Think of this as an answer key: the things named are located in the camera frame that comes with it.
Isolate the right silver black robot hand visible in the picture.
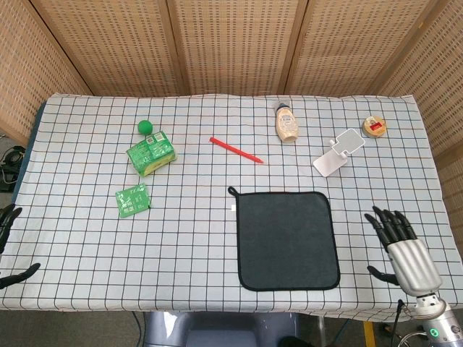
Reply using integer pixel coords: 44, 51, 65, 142
364, 205, 444, 296

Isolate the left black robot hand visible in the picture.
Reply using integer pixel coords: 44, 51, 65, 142
0, 204, 41, 290

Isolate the dark grey yellow cloth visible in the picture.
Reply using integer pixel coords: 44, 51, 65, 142
227, 186, 341, 292

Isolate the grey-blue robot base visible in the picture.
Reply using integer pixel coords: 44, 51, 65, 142
143, 311, 319, 347

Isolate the black equipment on floor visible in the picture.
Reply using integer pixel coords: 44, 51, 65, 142
0, 143, 27, 193

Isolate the flat green sachet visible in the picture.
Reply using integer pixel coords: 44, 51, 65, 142
115, 183, 151, 219

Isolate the white phone stand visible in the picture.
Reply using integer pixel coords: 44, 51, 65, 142
313, 128, 365, 178

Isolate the round tin with red label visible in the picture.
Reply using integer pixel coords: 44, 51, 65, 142
362, 115, 388, 139

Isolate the green sponge pack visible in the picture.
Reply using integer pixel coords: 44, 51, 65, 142
125, 130, 179, 178

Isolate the checkered white tablecloth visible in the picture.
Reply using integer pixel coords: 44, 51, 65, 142
0, 93, 463, 320

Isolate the beige sauce squeeze bottle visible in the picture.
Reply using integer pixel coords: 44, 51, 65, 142
275, 100, 301, 144

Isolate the red pen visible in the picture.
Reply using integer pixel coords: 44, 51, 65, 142
209, 136, 265, 166

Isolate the wooden lattice folding screen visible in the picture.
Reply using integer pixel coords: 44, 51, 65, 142
0, 0, 463, 218

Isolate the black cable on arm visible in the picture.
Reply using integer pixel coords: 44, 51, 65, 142
391, 299, 407, 347

